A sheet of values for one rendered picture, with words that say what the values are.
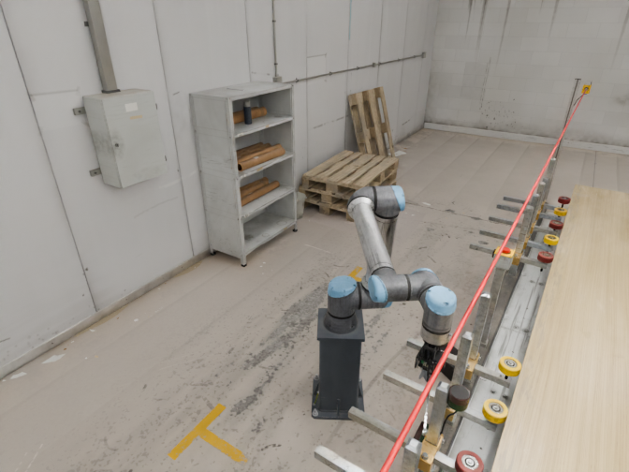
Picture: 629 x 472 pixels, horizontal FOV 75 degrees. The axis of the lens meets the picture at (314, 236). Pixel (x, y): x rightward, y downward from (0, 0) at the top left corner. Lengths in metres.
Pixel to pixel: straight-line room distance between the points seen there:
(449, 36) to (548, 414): 8.08
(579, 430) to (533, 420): 0.14
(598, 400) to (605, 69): 7.43
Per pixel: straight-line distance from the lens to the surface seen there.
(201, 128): 3.72
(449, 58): 9.17
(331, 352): 2.33
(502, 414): 1.65
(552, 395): 1.80
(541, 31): 8.86
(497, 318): 2.41
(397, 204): 1.83
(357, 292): 2.17
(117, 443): 2.80
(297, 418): 2.67
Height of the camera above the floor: 2.10
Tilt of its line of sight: 28 degrees down
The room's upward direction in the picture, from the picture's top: straight up
